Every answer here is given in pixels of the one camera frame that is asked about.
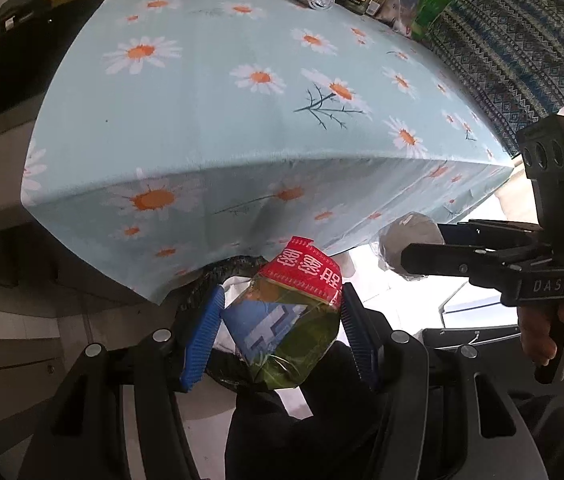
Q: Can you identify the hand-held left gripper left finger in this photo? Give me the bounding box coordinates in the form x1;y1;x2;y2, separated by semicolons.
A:
16;285;227;480

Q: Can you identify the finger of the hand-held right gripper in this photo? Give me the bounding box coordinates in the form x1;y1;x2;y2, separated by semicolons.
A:
437;219;548;248
401;241;549;287

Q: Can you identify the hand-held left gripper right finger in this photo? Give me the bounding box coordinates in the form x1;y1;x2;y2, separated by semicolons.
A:
339;282;550;480

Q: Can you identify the grey paper ball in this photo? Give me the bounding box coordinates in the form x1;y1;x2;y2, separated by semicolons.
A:
369;211;445;283

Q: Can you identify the black-lined trash bin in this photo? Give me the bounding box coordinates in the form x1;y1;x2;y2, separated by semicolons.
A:
174;255;273;391

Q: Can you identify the green snack bag red band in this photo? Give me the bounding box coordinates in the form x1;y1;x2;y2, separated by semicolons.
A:
219;235;345;392

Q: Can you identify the blue patterned cloth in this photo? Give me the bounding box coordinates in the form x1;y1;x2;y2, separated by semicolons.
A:
419;0;564;158

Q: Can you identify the daisy print tablecloth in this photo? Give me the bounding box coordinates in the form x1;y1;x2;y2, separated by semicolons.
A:
20;0;515;306

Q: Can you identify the green packet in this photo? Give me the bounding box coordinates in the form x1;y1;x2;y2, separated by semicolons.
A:
412;0;455;43

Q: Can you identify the clear plastic bag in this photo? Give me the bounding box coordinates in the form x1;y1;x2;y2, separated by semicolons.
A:
377;0;425;36

